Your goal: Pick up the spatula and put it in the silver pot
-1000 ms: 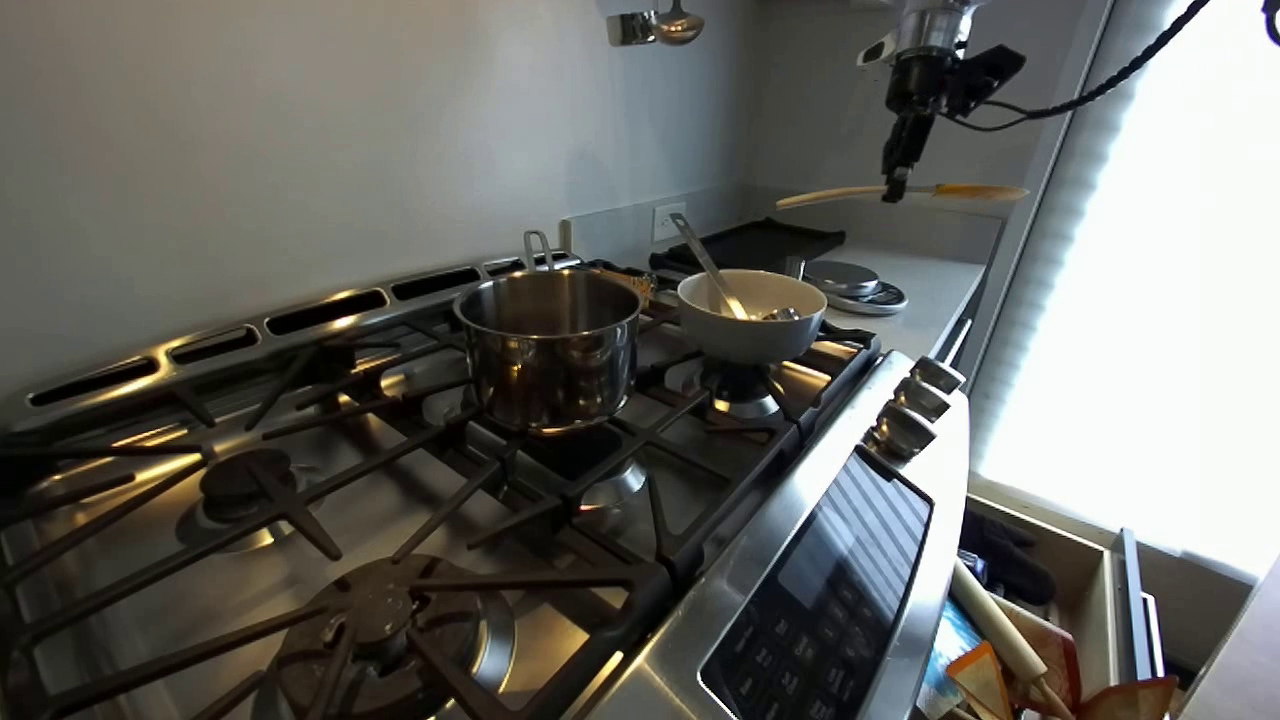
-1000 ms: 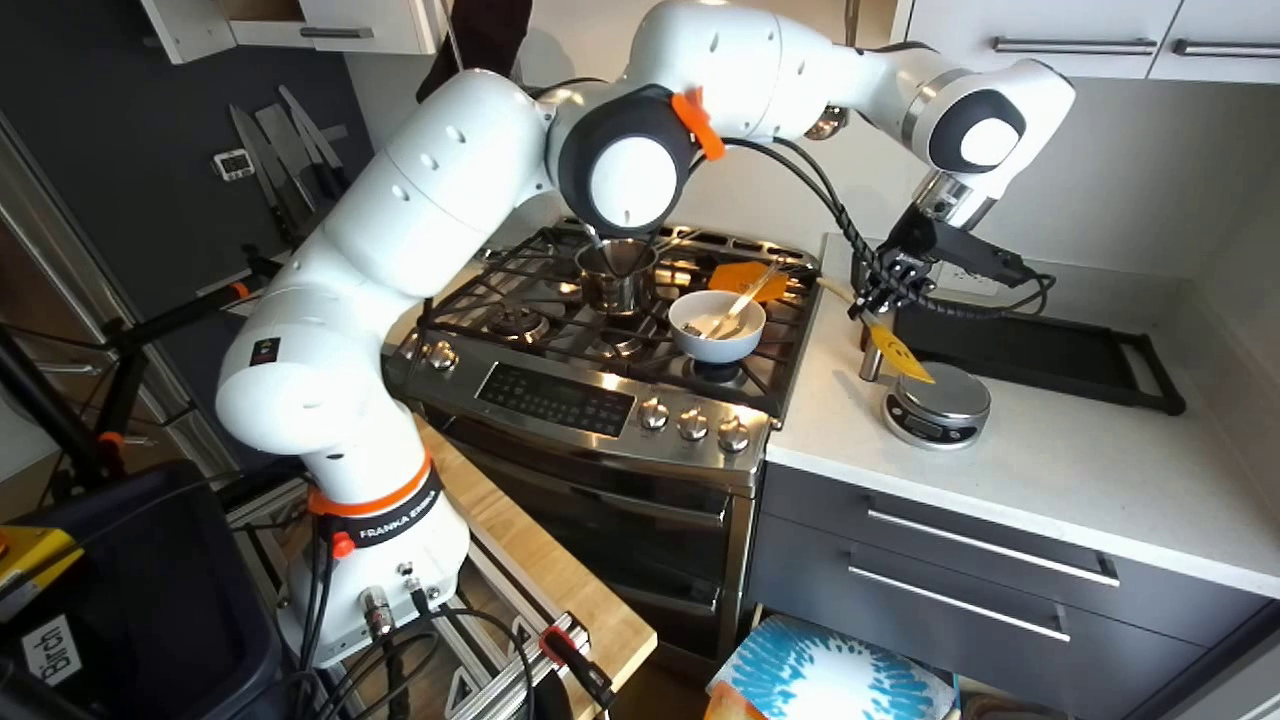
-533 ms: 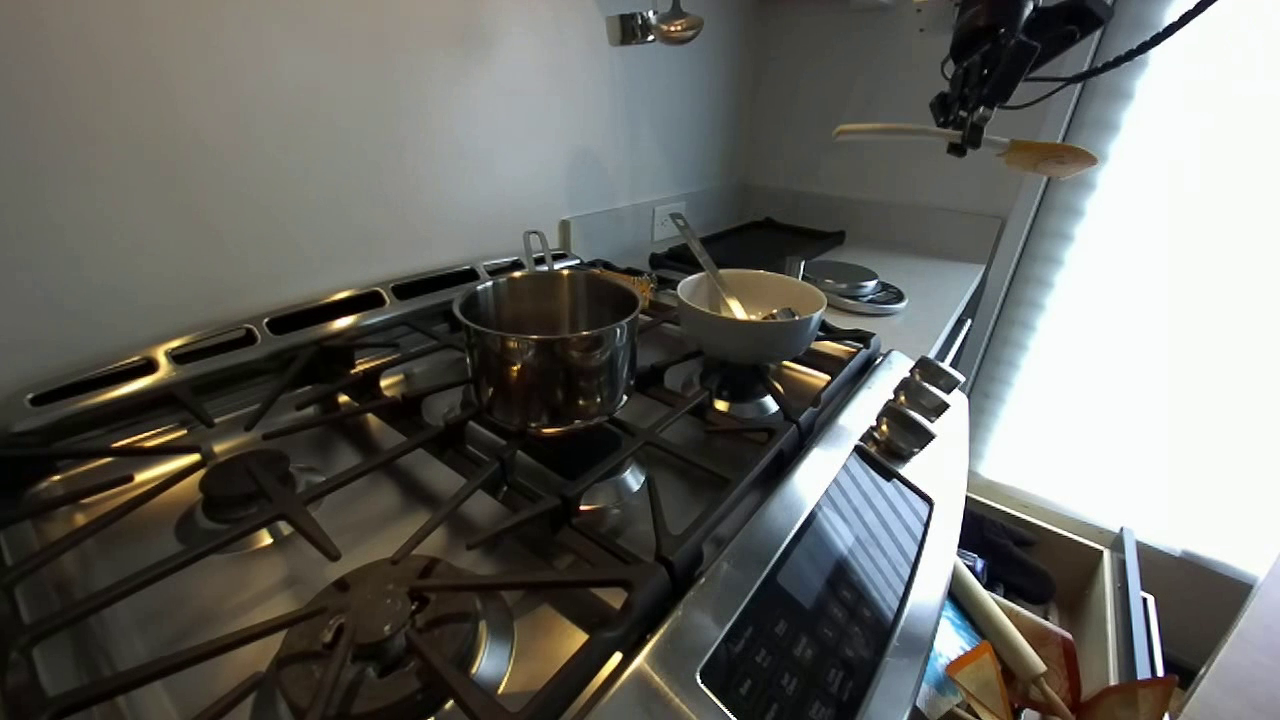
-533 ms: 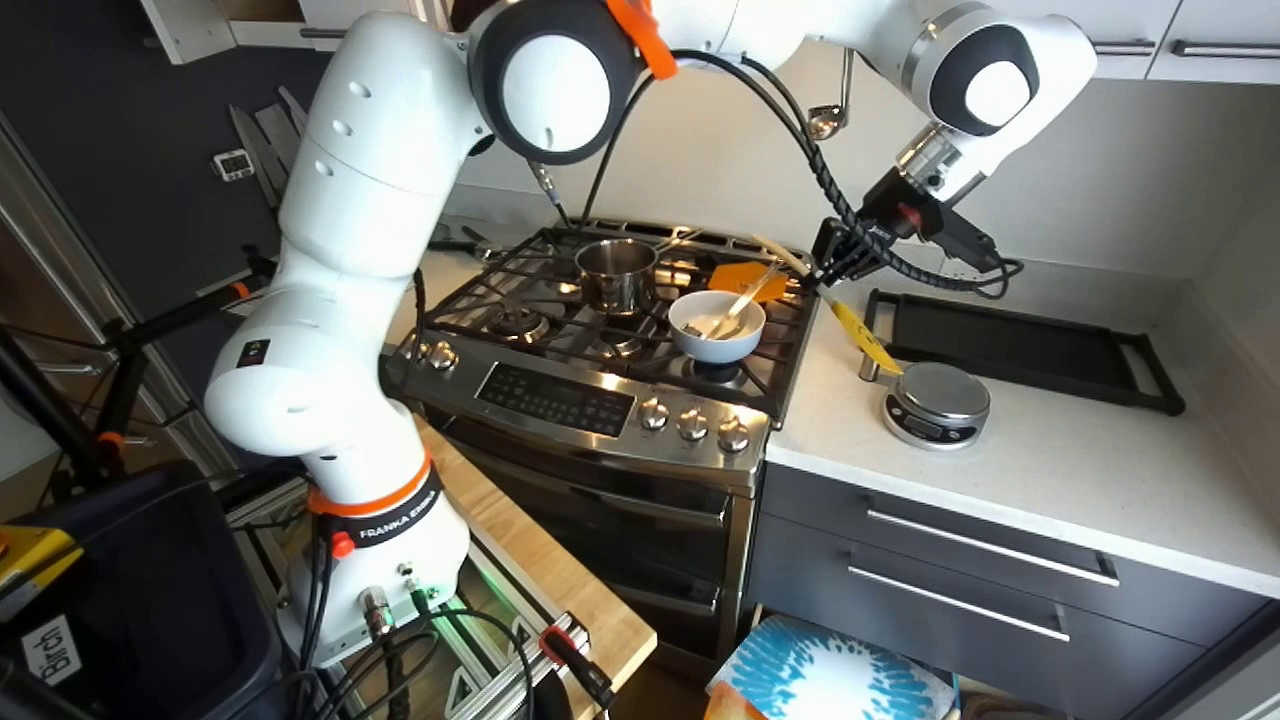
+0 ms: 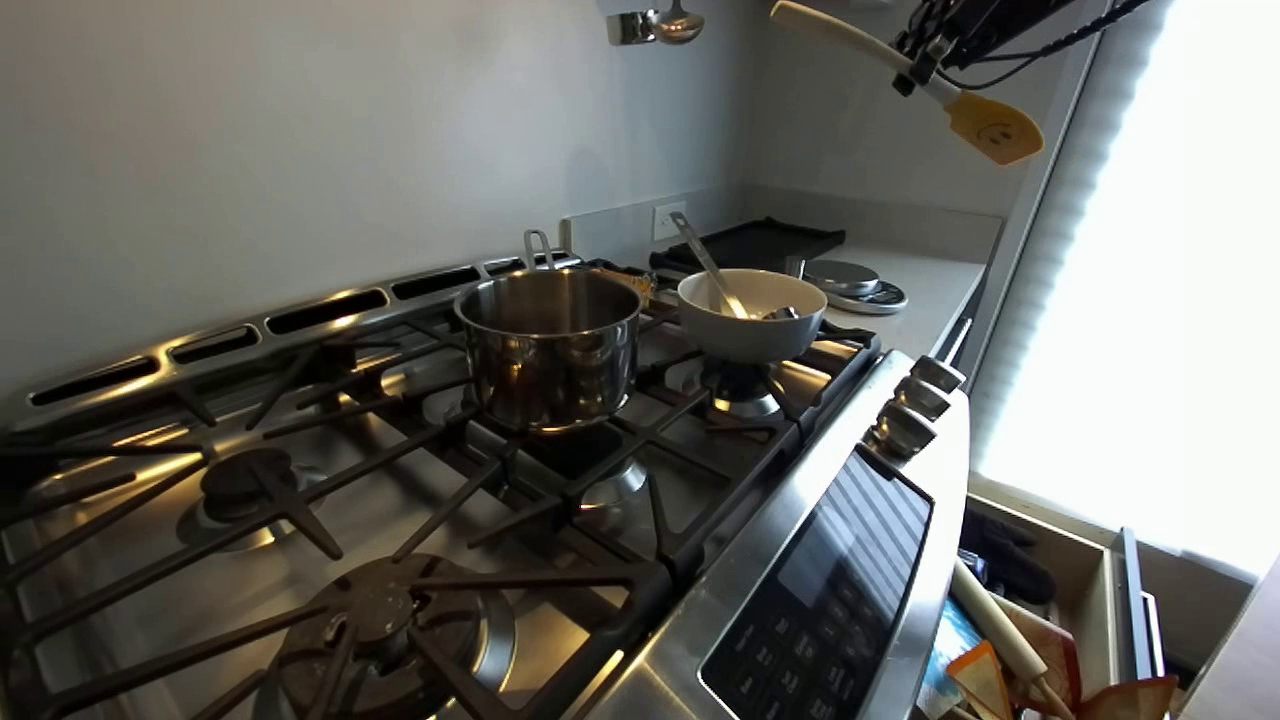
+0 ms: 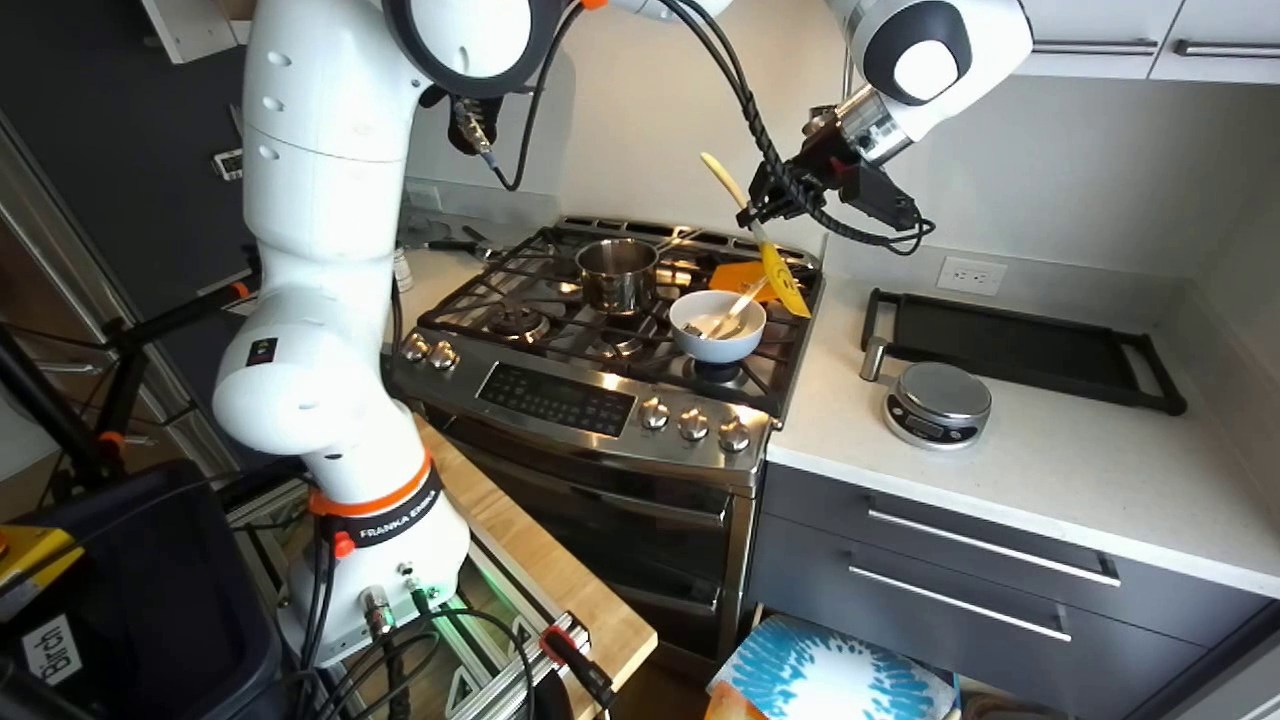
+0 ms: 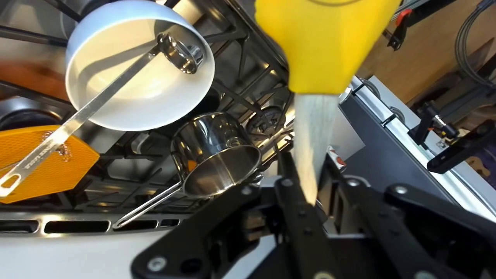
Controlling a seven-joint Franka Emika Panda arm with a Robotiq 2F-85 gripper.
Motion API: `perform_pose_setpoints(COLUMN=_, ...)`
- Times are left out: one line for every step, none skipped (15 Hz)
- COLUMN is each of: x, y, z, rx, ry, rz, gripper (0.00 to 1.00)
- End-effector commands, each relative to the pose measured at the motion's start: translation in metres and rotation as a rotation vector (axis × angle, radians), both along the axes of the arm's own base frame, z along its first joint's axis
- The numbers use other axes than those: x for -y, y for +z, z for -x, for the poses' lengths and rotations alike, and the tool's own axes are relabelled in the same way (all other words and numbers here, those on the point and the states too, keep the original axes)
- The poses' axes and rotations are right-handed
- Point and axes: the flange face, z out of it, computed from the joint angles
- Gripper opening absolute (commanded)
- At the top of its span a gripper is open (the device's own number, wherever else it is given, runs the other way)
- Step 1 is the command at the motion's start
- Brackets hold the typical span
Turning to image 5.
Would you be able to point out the round gas burner head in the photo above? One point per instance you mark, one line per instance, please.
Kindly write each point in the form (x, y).
(250, 482)
(744, 405)
(383, 604)

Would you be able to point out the glass pot lid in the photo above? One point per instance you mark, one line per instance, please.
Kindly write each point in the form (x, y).
(853, 282)

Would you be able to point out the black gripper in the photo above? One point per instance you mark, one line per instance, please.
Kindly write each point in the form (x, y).
(993, 23)

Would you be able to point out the white window blind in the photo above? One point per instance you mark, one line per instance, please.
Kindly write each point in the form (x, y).
(1064, 266)

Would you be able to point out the grey metal spoon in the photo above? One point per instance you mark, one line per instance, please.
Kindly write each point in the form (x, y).
(708, 260)

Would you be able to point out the wooden spoon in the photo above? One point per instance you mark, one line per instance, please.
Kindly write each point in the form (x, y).
(1002, 131)

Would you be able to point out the silver cooking pot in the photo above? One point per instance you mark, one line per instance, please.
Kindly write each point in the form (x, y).
(544, 373)

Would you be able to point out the wooden rolling pin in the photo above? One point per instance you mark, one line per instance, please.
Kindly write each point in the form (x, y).
(1002, 628)

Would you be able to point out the white wall outlet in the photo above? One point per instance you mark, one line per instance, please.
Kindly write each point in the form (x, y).
(669, 220)

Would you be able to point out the silver stove knob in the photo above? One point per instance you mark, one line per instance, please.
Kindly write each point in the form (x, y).
(900, 432)
(922, 396)
(941, 373)

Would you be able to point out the hanging silver ladle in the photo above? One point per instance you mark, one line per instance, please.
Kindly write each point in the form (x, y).
(678, 23)

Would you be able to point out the black countertop board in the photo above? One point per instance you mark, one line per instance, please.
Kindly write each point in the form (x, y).
(744, 245)

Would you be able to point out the black item in drawer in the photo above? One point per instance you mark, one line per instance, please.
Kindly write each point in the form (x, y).
(1005, 553)

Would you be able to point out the white pan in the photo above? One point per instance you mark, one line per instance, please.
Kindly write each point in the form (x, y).
(744, 340)

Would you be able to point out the blue and white cloth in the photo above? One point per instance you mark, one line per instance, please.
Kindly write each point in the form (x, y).
(951, 655)

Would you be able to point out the brown flat item in drawer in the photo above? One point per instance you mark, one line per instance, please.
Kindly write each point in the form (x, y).
(1046, 643)

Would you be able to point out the stainless steel gas stove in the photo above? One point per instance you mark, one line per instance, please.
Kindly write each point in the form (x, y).
(941, 535)

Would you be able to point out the hanging silver utensil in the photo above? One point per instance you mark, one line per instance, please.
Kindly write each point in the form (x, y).
(630, 27)

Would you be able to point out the open white kitchen drawer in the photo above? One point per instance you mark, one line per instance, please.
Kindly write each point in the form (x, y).
(1081, 563)

